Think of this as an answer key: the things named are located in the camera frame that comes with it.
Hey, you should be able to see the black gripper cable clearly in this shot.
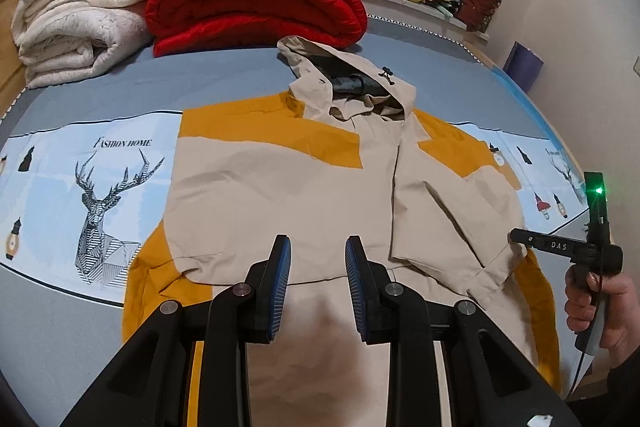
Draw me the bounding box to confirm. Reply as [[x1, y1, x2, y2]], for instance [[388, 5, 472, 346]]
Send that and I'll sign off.
[[564, 339, 592, 404]]

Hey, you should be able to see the beige and yellow hooded jacket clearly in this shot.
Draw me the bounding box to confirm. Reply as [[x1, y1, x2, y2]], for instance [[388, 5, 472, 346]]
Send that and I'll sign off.
[[122, 36, 561, 427]]

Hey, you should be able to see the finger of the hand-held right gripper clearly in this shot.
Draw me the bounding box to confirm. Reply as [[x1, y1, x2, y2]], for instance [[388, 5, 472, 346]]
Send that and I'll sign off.
[[509, 229, 592, 264]]

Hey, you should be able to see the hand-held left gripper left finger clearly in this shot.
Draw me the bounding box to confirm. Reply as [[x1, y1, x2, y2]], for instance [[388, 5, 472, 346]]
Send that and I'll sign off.
[[60, 234, 293, 427]]

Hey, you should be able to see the person's right hand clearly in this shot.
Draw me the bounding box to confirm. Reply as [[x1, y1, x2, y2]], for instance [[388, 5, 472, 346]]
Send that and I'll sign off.
[[565, 274, 640, 352]]

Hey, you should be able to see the red folded quilt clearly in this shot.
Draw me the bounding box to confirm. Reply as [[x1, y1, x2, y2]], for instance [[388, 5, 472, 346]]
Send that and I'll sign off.
[[146, 0, 369, 58]]

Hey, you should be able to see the printed grey bed sheet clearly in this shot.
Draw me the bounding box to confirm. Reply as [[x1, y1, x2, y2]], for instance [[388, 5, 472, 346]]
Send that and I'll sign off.
[[0, 14, 608, 427]]

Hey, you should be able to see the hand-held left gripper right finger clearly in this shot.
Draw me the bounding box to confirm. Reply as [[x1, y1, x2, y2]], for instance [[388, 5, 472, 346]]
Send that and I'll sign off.
[[344, 234, 581, 427]]

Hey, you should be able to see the cream folded fleece blanket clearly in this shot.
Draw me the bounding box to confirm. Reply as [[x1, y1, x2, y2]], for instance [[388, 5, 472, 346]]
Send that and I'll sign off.
[[11, 0, 155, 89]]

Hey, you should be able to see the dark red cushion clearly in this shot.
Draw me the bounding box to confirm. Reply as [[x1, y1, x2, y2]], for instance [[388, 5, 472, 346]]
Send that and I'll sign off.
[[456, 0, 507, 32]]

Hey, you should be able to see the person's right forearm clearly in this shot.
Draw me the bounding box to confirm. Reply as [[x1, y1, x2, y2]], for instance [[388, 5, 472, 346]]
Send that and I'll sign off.
[[567, 347, 640, 427]]

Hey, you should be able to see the white window ledge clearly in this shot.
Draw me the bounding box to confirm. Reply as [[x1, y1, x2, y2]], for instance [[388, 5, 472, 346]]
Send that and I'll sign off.
[[349, 0, 496, 44]]

